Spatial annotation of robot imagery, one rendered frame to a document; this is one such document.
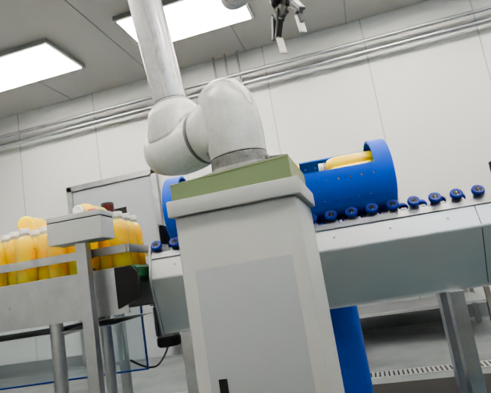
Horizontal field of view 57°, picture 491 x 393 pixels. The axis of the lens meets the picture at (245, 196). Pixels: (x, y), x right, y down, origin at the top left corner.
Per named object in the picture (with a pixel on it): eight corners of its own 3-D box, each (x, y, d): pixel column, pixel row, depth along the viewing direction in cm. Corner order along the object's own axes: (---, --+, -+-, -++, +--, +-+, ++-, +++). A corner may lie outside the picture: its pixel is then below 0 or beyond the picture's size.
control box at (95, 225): (103, 237, 155) (99, 207, 156) (47, 246, 157) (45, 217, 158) (114, 238, 164) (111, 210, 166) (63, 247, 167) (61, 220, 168)
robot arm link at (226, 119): (242, 145, 111) (224, 61, 114) (191, 168, 122) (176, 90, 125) (280, 150, 124) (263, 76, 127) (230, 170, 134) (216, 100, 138)
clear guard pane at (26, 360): (146, 367, 207) (134, 261, 215) (-12, 390, 216) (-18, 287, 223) (147, 367, 207) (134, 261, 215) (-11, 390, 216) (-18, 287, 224)
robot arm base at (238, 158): (283, 159, 109) (277, 137, 110) (199, 182, 115) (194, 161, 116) (297, 171, 126) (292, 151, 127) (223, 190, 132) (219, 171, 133)
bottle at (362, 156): (373, 168, 177) (326, 176, 179) (370, 168, 184) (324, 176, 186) (370, 150, 176) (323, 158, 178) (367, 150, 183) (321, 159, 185)
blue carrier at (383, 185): (403, 203, 161) (386, 128, 167) (166, 245, 171) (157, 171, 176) (390, 214, 189) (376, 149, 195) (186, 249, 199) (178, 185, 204)
